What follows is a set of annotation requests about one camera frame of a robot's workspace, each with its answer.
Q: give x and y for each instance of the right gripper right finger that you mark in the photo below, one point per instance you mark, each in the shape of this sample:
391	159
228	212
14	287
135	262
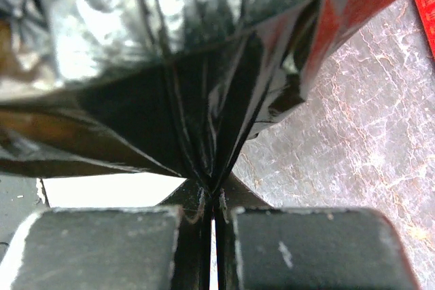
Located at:
262	247

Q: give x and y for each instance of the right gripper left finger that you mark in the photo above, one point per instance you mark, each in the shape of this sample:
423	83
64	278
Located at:
166	246

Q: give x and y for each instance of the black trash bag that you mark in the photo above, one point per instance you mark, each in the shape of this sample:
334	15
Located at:
173	87

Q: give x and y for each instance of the red plastic basket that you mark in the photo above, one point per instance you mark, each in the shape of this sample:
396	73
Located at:
426	9

